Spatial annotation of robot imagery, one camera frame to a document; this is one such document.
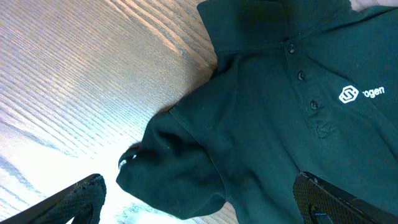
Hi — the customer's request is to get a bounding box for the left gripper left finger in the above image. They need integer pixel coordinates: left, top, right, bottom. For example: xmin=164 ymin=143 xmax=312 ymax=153
xmin=1 ymin=174 xmax=106 ymax=224

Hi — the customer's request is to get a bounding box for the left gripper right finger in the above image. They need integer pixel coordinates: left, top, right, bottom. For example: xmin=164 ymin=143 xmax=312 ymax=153
xmin=293 ymin=172 xmax=397 ymax=224

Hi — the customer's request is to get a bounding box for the black polo shirt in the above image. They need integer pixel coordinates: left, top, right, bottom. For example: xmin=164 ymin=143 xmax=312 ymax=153
xmin=116 ymin=0 xmax=397 ymax=223

